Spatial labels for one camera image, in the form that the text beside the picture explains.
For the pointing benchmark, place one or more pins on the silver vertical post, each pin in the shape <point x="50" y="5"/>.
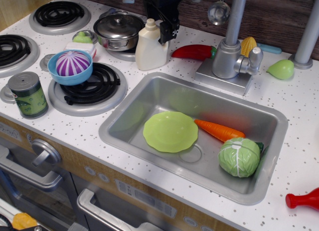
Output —
<point x="302" y="58"/>

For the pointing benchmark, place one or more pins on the orange toy carrot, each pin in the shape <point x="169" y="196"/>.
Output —
<point x="220" y="132"/>

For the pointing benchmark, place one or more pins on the silver toy faucet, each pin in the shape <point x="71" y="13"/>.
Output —
<point x="230" y="70"/>

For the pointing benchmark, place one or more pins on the yellow toy corn cob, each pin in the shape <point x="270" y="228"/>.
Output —
<point x="247" y="45"/>

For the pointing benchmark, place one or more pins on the black burner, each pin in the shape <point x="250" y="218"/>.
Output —
<point x="17" y="53"/>
<point x="103" y="91"/>
<point x="59" y="18"/>
<point x="128" y="55"/>

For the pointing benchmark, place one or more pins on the front left black burner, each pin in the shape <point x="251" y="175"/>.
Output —
<point x="17" y="53"/>

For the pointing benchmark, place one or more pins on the back right black burner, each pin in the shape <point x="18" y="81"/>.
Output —
<point x="128" y="55"/>

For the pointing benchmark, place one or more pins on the silver dishwasher door handle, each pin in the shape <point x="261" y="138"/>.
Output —
<point x="84" y="203"/>

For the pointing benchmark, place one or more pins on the red toy bottle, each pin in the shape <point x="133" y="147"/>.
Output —
<point x="310" y="200"/>

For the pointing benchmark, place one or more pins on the green toy cabbage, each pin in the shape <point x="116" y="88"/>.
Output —
<point x="239" y="157"/>

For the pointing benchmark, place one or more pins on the white and red toy sponge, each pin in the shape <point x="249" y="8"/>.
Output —
<point x="86" y="47"/>

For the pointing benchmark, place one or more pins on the silver oven door handle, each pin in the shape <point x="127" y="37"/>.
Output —
<point x="47" y="183"/>

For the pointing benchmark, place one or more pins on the green labelled tin can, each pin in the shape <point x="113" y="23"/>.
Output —
<point x="28" y="94"/>

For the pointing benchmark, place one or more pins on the blue plastic bowl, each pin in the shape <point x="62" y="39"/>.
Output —
<point x="69" y="80"/>

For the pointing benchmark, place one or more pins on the green toy pear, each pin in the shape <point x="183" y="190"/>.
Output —
<point x="283" y="69"/>

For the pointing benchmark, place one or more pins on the cream detergent bottle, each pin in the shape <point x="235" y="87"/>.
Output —
<point x="150" y="53"/>

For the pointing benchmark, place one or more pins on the light blue utensil handle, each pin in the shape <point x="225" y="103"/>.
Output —
<point x="269" y="48"/>

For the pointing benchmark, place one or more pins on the back left black burner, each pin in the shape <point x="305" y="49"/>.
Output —
<point x="59" y="18"/>

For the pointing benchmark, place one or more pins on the hanging steel ladle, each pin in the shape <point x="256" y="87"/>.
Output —
<point x="219" y="12"/>

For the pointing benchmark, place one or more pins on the front right black burner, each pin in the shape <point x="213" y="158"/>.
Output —
<point x="103" y="91"/>

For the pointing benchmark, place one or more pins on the steel pot with lid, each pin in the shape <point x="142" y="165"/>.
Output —
<point x="118" y="31"/>

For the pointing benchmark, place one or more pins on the silver oven knob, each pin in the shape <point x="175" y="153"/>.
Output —
<point x="45" y="153"/>

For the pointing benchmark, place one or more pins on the red toy chili pepper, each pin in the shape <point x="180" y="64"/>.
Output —
<point x="195" y="51"/>

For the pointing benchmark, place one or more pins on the silver metal sink basin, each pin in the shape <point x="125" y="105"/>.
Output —
<point x="158" y="92"/>

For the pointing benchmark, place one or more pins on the purple striped toy onion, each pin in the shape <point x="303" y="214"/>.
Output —
<point x="72" y="63"/>

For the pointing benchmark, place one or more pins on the yellow and black object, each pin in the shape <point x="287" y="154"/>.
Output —
<point x="20" y="222"/>

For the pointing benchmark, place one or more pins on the green toy vegetable piece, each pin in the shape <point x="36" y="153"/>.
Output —
<point x="82" y="38"/>

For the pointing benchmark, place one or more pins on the light green plastic plate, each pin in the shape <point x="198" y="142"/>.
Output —
<point x="170" y="132"/>

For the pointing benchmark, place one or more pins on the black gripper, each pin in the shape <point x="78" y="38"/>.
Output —
<point x="167" y="11"/>

